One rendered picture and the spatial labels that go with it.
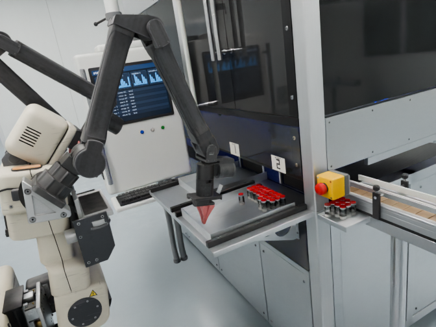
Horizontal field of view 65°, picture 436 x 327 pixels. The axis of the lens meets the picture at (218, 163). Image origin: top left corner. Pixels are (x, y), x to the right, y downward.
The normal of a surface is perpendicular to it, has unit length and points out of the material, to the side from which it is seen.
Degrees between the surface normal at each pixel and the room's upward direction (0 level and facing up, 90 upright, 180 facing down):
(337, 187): 90
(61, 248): 90
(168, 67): 93
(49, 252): 90
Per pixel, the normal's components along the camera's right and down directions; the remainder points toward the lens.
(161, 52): 0.51, 0.43
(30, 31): 0.46, 0.21
